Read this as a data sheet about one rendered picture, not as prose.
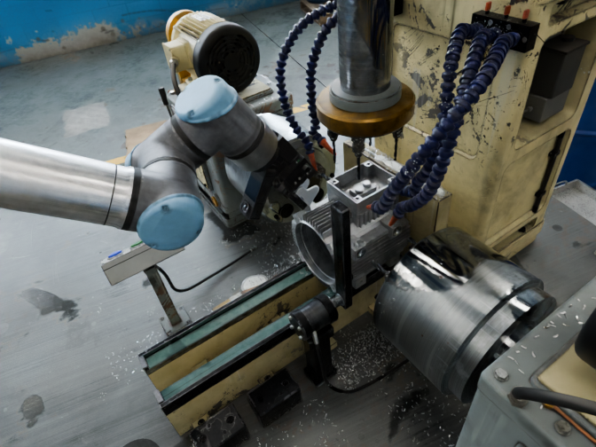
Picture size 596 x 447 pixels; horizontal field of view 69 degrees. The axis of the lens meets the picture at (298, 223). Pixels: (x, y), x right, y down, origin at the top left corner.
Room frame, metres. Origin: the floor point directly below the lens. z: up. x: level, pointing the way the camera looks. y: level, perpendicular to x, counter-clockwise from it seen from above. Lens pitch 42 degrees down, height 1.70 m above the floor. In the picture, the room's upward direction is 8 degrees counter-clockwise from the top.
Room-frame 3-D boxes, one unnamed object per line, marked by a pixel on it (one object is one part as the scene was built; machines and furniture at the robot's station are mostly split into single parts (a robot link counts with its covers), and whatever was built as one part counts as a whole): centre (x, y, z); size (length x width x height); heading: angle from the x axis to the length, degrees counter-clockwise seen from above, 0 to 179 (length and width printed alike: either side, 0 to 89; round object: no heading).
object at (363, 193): (0.73, -0.15, 1.11); 0.12 x 0.11 x 0.07; 120
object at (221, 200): (1.23, 0.17, 0.99); 0.35 x 0.31 x 0.37; 29
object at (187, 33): (1.25, 0.22, 1.16); 0.33 x 0.26 x 0.42; 29
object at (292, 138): (1.02, 0.05, 1.04); 0.37 x 0.25 x 0.25; 29
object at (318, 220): (0.71, -0.11, 1.02); 0.20 x 0.19 x 0.19; 120
